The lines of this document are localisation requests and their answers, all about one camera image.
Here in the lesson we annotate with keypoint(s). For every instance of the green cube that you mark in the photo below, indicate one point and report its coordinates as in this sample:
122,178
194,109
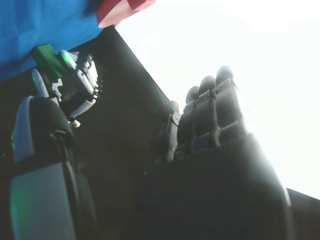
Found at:
48,58

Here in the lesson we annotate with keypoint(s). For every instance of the red block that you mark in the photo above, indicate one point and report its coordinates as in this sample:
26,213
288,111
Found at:
140,3

